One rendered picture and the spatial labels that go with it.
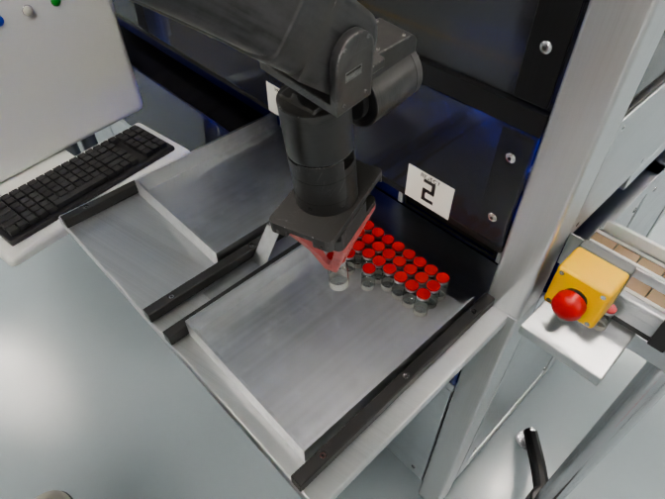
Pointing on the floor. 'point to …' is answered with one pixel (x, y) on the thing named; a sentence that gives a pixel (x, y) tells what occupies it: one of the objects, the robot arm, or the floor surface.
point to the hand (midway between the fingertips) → (335, 256)
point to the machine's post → (551, 203)
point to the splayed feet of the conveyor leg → (527, 439)
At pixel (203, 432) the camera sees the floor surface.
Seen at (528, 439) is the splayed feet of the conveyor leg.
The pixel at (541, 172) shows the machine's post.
